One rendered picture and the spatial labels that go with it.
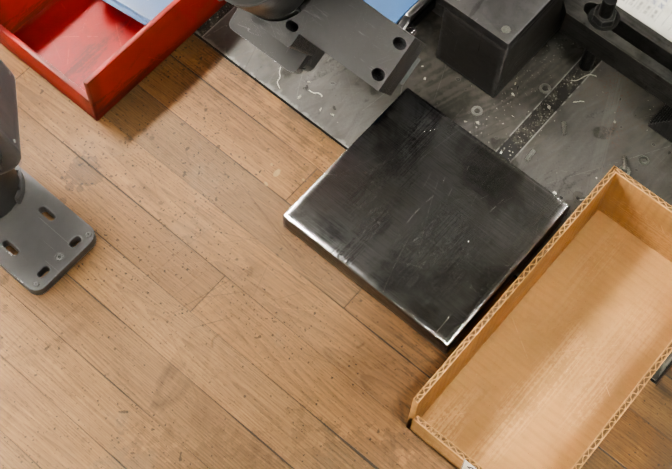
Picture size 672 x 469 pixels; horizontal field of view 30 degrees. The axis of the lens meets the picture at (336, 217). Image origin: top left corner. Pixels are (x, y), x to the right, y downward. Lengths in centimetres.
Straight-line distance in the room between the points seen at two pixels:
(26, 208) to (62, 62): 14
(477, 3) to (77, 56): 35
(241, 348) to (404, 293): 13
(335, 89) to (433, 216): 15
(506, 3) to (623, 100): 15
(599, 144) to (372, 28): 31
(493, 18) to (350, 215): 20
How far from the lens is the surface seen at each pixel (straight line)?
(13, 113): 95
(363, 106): 108
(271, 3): 82
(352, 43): 85
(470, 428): 97
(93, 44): 112
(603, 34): 106
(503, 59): 104
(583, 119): 110
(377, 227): 100
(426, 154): 104
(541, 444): 97
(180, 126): 107
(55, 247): 103
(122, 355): 99
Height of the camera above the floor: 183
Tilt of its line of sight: 64 degrees down
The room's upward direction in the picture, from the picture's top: 3 degrees clockwise
